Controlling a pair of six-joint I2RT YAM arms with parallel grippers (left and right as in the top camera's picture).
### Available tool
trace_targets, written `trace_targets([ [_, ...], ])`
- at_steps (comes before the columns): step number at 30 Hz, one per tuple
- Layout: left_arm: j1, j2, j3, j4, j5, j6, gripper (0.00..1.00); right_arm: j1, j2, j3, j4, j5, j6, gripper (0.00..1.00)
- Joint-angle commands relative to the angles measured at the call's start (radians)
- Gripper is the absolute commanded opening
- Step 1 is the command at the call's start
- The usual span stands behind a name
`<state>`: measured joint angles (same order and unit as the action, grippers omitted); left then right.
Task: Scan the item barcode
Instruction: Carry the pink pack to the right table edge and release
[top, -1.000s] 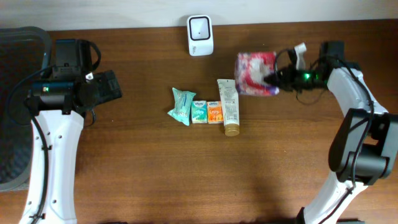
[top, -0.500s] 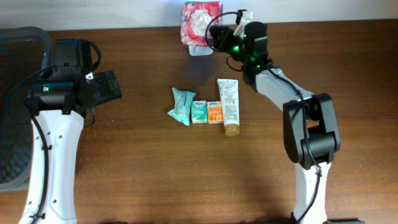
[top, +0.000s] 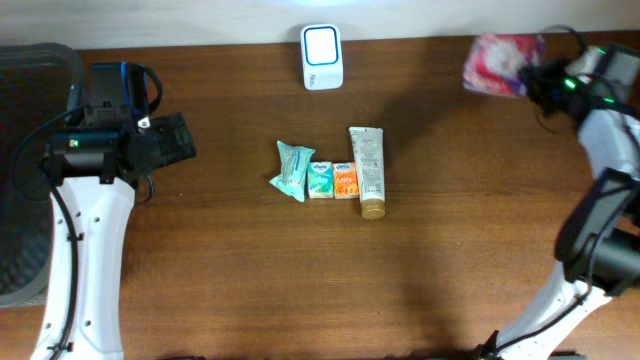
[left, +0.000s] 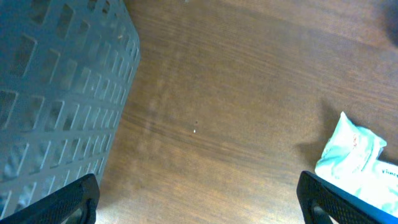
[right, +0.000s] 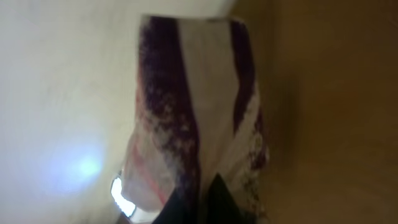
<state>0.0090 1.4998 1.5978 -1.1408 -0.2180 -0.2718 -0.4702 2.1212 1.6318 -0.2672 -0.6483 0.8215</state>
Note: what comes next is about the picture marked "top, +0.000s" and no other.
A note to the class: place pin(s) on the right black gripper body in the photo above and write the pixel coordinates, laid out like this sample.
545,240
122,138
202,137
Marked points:
546,85

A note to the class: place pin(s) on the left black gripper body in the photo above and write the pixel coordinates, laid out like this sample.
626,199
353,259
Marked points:
170,144

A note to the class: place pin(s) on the red purple floral package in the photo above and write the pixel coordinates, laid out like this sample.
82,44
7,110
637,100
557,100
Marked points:
495,60

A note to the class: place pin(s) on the teal wipes pouch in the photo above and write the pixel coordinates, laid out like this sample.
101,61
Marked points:
293,171

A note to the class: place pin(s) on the teal tissue pack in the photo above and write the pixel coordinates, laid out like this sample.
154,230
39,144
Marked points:
320,180

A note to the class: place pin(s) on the orange tissue pack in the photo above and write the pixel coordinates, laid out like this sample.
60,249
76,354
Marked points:
345,180

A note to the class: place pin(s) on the cream tube gold cap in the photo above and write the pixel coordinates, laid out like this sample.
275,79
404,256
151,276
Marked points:
367,145

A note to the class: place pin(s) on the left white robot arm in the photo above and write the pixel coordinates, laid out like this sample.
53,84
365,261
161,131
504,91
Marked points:
93,166

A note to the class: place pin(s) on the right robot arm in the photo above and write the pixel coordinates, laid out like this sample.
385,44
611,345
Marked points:
595,261

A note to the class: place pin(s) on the white barcode scanner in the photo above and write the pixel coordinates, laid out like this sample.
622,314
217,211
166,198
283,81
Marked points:
321,55

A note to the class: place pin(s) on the grey plastic mesh basket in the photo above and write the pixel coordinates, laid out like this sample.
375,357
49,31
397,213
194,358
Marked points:
38,82

